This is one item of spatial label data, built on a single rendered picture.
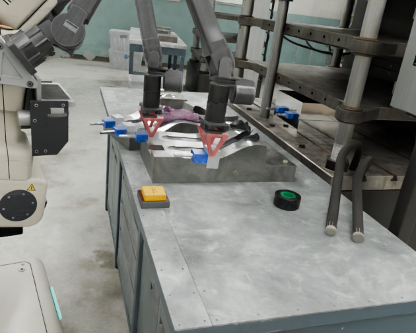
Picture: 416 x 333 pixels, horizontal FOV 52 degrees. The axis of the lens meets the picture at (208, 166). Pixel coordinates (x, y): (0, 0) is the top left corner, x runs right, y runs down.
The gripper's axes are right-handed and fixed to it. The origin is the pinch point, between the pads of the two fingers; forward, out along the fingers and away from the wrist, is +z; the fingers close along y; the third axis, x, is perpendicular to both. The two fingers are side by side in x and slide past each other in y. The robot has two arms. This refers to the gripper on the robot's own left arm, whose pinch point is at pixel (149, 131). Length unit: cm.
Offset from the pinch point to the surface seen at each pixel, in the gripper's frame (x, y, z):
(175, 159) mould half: -5.1, -19.2, 2.9
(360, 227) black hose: -48, -56, 9
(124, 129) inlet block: 6.7, 14.4, 3.9
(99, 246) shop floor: 11, 71, 90
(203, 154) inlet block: -9.6, -31.5, -3.3
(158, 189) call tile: 2.6, -31.1, 7.3
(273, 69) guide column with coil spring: -77, 67, -14
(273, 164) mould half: -40.0, -17.8, 5.5
